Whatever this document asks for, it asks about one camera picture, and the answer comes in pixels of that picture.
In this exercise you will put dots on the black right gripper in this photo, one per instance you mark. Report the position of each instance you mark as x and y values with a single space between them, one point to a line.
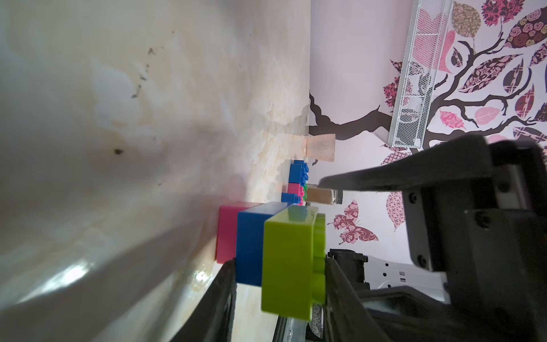
477 212

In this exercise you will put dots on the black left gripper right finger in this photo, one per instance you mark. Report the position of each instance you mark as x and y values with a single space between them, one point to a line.
346 319

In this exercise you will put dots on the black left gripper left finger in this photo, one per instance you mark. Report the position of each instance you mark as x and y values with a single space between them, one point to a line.
213 318

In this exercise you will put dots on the lime lego brick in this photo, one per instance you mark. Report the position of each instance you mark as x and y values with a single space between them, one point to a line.
294 262

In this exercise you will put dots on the pink small lego brick top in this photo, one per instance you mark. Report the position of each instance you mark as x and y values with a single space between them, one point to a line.
227 230

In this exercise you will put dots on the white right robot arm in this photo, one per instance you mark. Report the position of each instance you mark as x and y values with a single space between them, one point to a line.
370 273

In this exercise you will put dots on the green lego brick right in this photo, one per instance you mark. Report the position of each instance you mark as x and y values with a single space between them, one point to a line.
305 190

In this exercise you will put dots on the pink lego brick lower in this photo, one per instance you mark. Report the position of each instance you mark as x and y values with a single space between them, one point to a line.
295 189

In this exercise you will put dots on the blue long lego brick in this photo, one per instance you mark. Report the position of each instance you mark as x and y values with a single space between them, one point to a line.
299 172

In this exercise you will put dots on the white wire shelf basket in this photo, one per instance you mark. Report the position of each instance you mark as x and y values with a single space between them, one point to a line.
428 27

